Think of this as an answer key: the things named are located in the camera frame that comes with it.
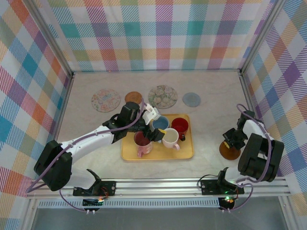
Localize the aluminium left side rail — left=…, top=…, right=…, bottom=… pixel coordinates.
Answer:
left=42, top=73, right=75, bottom=180

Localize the right control board with LEDs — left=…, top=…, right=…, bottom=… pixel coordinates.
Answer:
left=218, top=195, right=236, bottom=209

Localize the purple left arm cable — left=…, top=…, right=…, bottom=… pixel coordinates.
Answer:
left=25, top=99, right=147, bottom=213

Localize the aluminium right frame post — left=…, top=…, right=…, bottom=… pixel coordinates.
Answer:
left=239, top=0, right=285, bottom=75

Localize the aluminium frame post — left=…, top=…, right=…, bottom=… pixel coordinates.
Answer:
left=239, top=0, right=285, bottom=75
left=28, top=0, right=74, bottom=77

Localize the slotted grey cable duct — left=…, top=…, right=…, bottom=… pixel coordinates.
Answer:
left=37, top=198, right=221, bottom=209

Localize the aluminium right side rail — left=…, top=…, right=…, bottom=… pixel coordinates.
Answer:
left=239, top=71, right=274, bottom=179

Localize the left control board with LEDs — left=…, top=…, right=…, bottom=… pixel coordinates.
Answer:
left=83, top=196, right=105, bottom=208

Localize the grey round coaster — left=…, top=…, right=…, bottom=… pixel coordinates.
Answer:
left=182, top=92, right=201, bottom=108

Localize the aluminium left frame post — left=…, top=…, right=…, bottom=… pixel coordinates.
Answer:
left=28, top=0, right=74, bottom=77

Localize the pale pink mug cream inside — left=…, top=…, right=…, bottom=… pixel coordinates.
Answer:
left=162, top=128, right=180, bottom=151

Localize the blue ceramic mug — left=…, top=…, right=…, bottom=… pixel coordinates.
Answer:
left=152, top=115, right=170, bottom=143

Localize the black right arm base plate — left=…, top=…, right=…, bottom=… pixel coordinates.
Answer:
left=200, top=179, right=245, bottom=195

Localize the small cork coaster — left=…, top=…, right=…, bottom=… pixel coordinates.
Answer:
left=125, top=92, right=142, bottom=104

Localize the pink cartoon round coaster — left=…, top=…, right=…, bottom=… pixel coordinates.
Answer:
left=92, top=89, right=120, bottom=113

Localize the pink floral mug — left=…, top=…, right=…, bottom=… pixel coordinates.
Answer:
left=133, top=130, right=154, bottom=158

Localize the yellow plastic tray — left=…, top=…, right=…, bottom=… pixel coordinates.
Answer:
left=120, top=114, right=195, bottom=161

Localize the brown round coaster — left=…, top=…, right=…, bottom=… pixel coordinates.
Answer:
left=219, top=141, right=242, bottom=161

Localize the aluminium mounting rail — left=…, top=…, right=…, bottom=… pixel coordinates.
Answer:
left=25, top=178, right=292, bottom=199

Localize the control board with leds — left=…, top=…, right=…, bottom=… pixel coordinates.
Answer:
left=218, top=195, right=236, bottom=209
left=83, top=196, right=105, bottom=208

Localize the green floral round coaster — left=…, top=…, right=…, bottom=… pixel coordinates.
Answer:
left=148, top=85, right=178, bottom=109

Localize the aluminium rear frame rail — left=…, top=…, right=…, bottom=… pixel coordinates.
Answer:
left=71, top=68, right=242, bottom=73

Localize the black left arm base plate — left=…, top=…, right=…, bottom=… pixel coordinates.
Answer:
left=72, top=181, right=117, bottom=196

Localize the red mug black handle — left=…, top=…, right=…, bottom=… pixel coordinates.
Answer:
left=171, top=117, right=189, bottom=141

